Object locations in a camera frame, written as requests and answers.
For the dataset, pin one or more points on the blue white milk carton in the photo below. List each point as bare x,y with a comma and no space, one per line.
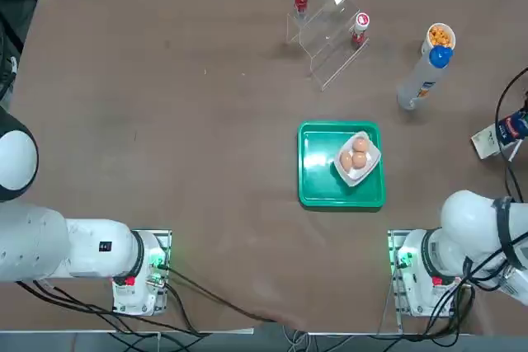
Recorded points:
509,131

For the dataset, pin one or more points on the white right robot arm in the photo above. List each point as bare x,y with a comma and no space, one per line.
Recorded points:
470,224

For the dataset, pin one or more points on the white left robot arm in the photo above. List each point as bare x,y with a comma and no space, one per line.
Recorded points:
82,249

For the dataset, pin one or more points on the clear acrylic stepped display stand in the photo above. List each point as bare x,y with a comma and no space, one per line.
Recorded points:
326,38

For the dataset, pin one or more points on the green plastic tray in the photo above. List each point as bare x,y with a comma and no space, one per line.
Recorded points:
317,170

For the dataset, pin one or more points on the brown egg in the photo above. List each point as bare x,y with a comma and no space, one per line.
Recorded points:
359,159
360,144
346,160

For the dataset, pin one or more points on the white egg dish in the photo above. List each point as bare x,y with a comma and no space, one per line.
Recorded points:
354,175

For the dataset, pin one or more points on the small red jar white lid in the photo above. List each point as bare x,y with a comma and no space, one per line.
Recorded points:
360,28

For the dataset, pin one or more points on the clear bottle blue cap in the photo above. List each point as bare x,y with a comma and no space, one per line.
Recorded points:
416,84

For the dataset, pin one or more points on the paper cup of orange snacks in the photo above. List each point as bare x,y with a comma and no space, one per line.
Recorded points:
439,34

